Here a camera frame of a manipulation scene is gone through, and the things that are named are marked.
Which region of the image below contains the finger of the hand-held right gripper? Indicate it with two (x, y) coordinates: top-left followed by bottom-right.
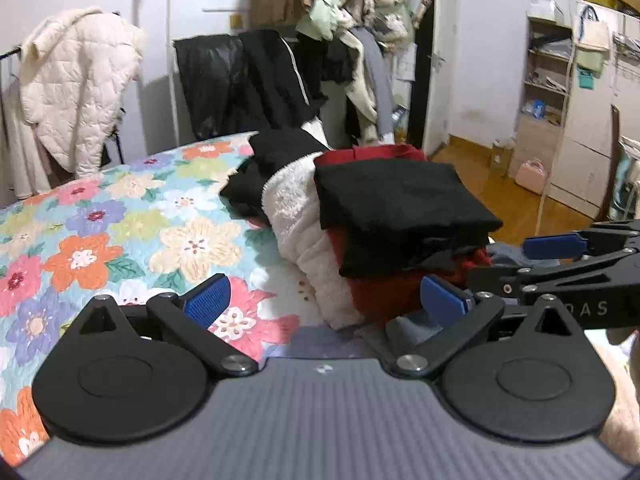
(467, 251), (640, 304)
(522, 220), (640, 260)

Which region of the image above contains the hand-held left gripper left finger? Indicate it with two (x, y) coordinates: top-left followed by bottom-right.
(79, 273), (259, 377)

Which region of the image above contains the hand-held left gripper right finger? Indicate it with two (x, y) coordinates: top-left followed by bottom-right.
(391, 275), (574, 377)

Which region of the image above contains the black sweater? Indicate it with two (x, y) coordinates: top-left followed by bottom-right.
(314, 162), (503, 278)

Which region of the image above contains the person's right forearm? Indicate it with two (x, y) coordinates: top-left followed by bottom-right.
(597, 340), (640, 466)

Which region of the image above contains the pile of hanging clothes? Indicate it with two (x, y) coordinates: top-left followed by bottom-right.
(250, 0), (436, 143)

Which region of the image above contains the person's right hand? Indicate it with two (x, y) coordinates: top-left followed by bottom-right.
(607, 327), (640, 347)

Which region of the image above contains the grey blue garment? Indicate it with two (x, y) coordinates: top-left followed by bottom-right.
(385, 242), (531, 356)

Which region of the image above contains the red garment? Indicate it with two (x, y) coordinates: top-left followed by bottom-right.
(315, 144), (493, 326)

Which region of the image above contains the pink handbag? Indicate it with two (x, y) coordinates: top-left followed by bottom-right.
(515, 158), (550, 195)

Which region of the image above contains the white wardrobe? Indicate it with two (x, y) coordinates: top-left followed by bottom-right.
(547, 0), (640, 218)

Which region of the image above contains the small cardboard box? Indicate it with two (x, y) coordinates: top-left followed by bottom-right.
(490, 140), (516, 177)

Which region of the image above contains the wooden chair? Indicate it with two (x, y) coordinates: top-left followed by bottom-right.
(595, 105), (640, 223)

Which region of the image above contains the floral quilt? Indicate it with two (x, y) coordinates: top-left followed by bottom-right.
(0, 132), (396, 466)

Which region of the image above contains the wooden open shelf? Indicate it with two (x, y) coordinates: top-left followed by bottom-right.
(510, 15), (573, 181)

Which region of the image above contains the black jacket white fleece lining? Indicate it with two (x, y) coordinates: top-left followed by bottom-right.
(220, 117), (373, 331)

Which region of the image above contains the green cloth bag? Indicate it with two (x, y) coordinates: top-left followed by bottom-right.
(575, 47), (606, 91)

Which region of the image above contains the dark door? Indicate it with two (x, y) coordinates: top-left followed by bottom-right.
(410, 0), (451, 158)

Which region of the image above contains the black leather jacket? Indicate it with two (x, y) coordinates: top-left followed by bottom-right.
(174, 32), (261, 141)

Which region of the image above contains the white tote bag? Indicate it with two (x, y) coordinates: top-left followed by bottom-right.
(575, 2), (611, 53)

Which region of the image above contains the black jacket with white stripe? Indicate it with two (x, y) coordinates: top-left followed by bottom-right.
(239, 29), (328, 128)

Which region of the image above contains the beige hanging coat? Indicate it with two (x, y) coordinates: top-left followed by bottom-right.
(0, 80), (51, 201)

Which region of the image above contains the white box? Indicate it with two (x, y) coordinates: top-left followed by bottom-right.
(525, 0), (566, 23)

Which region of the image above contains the white quilted jacket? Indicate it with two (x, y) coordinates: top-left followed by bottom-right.
(19, 6), (146, 178)

